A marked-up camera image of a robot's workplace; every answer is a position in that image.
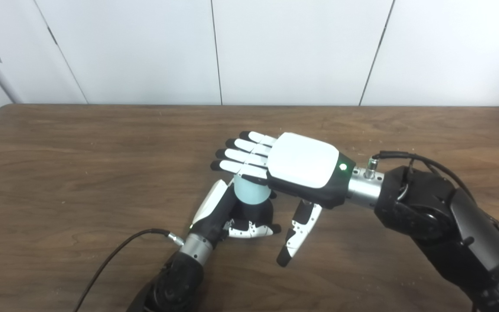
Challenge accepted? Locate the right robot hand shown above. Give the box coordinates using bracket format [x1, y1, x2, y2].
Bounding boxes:
[210, 131, 356, 267]

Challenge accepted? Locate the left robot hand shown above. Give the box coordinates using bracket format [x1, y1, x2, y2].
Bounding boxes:
[189, 179, 282, 252]

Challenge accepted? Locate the black nozzle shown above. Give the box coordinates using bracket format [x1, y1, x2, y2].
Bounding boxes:
[230, 197, 274, 228]

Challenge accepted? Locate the light blue cylinder cup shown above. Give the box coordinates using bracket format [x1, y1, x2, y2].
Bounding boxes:
[233, 175, 271, 205]

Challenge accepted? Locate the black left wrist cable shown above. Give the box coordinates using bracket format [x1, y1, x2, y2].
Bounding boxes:
[73, 229, 185, 312]

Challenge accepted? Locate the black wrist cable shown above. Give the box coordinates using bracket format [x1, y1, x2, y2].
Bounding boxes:
[364, 150, 475, 200]
[73, 229, 185, 312]

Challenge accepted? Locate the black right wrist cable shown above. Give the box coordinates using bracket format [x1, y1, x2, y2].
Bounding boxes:
[364, 150, 475, 200]

